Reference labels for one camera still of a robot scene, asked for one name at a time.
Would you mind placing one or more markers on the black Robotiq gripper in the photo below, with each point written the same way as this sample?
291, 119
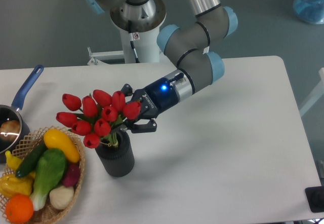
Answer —
155, 99

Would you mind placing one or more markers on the red tulip bouquet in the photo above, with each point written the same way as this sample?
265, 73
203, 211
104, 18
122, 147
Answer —
96, 116

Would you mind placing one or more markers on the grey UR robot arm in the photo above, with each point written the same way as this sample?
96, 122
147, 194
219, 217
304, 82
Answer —
184, 47

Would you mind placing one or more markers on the dark grey ribbed vase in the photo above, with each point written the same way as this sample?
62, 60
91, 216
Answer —
119, 161

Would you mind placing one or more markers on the yellow squash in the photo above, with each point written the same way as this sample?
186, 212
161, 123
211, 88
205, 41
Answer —
55, 138

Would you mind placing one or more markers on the purple red radish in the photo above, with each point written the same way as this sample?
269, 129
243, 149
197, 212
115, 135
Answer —
72, 175

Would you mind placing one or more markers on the green bok choy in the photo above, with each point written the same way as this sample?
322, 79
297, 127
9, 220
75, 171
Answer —
49, 171

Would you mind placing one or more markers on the woven wicker basket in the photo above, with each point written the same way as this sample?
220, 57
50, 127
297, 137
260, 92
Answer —
48, 214

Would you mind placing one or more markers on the dark green cucumber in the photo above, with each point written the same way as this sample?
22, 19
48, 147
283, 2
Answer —
29, 163

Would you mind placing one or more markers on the white garlic bulb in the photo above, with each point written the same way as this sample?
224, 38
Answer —
61, 196

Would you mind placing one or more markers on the bread roll in pan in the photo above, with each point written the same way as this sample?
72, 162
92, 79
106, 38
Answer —
10, 130

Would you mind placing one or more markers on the yellow banana pepper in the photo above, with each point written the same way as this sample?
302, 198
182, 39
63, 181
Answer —
12, 162

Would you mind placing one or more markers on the yellow bumpy gourd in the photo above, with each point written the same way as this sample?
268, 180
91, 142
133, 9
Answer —
11, 185

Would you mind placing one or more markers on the orange fruit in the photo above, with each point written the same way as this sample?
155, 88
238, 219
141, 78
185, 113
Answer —
19, 209

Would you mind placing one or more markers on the black device at table edge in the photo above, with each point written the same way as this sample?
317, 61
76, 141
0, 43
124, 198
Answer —
315, 198

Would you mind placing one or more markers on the blue plastic bag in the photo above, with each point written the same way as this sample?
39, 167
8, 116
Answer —
310, 11

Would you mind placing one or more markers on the white metal base frame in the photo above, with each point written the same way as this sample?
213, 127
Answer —
117, 57

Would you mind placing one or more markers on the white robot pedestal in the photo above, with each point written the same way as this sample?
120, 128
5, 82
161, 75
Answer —
139, 26

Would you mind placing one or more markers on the blue handled saucepan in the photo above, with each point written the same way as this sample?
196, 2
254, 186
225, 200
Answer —
11, 112

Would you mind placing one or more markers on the white frame at right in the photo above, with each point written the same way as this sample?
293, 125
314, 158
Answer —
313, 96

